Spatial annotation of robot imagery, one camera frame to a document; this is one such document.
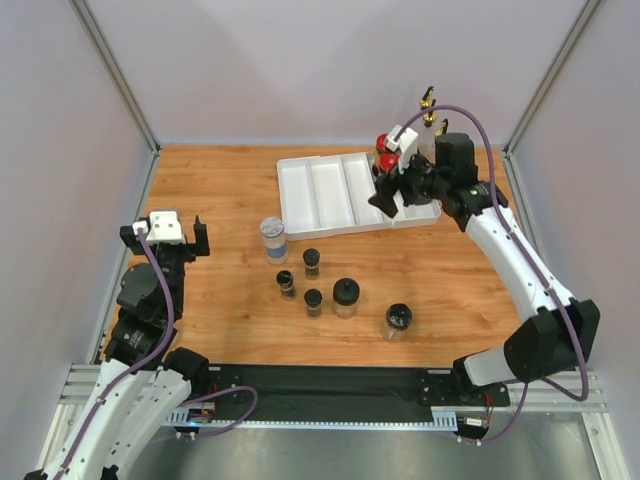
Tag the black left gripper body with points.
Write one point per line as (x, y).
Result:
(172, 262)

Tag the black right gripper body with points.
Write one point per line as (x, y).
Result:
(400, 185)

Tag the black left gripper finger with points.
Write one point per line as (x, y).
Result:
(130, 240)
(199, 247)

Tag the red-lid sauce jar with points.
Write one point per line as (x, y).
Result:
(380, 145)
(386, 162)

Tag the clear oil bottle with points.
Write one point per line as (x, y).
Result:
(426, 138)

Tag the tall bottle dark contents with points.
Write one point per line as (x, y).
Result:
(427, 100)

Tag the tall jar white beads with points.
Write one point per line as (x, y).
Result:
(274, 239)

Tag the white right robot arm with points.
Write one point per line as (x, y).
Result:
(558, 329)

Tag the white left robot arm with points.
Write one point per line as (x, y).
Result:
(141, 379)

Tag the white divided tray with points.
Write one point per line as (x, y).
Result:
(325, 196)

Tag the small black-cap spice bottle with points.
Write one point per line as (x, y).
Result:
(285, 282)

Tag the small spice bottle upper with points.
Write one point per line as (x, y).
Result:
(311, 259)

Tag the black-knob lid glass jar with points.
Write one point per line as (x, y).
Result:
(346, 294)

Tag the small spice bottle lower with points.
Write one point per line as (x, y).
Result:
(313, 299)

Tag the black-lid glass jar right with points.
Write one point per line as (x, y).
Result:
(397, 321)

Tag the black base cloth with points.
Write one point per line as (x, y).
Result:
(328, 394)

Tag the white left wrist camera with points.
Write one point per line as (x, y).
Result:
(160, 226)

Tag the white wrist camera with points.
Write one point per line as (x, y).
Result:
(403, 143)
(160, 226)

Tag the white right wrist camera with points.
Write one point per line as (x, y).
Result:
(403, 143)

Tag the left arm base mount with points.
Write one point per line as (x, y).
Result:
(218, 403)

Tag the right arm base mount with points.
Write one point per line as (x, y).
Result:
(443, 387)

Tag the aluminium frame rail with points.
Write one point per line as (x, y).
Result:
(538, 397)

